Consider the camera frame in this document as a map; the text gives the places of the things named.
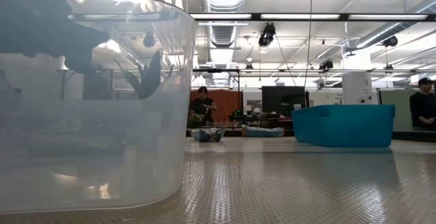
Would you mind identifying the black overhead camera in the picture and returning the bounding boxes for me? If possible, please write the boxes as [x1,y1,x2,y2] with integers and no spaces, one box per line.
[258,22,277,48]

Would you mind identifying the green partition panel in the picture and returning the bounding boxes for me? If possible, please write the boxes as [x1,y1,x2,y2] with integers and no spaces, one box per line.
[379,89,420,132]

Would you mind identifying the clear plastic bin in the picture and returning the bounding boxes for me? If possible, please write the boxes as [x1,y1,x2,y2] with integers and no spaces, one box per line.
[0,0,198,214]

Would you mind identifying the person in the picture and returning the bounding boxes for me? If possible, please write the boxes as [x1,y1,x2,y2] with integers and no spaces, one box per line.
[189,86,218,128]
[409,77,436,127]

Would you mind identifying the silver ventilation duct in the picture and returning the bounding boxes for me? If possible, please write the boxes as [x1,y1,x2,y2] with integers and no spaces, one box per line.
[200,0,249,48]

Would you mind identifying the black aluminium table frame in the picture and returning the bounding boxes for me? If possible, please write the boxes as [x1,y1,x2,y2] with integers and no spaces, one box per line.
[185,127,436,142]

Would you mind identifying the black screen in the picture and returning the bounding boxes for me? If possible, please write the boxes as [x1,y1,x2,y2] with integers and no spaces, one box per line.
[261,86,307,118]

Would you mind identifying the orange partition panel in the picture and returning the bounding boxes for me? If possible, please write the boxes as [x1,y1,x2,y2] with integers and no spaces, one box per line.
[189,88,243,123]

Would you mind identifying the teal plastic bin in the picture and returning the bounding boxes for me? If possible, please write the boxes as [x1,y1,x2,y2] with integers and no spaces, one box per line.
[291,103,396,148]

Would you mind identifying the dark blue Chewy granola bar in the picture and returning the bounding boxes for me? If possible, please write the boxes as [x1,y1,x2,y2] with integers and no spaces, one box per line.
[206,127,226,142]
[189,127,211,143]

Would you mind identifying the black overhead gantry beam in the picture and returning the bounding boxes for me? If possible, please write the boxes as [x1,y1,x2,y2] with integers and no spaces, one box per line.
[189,12,436,22]

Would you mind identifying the white LED light strip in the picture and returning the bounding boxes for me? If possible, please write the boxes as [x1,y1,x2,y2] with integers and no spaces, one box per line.
[347,14,429,20]
[190,13,252,20]
[260,14,341,20]

